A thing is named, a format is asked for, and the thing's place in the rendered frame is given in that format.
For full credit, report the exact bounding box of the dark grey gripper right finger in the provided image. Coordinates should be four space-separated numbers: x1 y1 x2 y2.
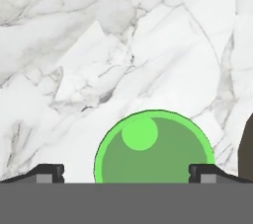
188 163 253 185

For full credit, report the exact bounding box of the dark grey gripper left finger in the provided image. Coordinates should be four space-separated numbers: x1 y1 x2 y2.
0 164 65 185

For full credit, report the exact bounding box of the dark brown object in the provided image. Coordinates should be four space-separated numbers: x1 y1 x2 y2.
237 112 253 181

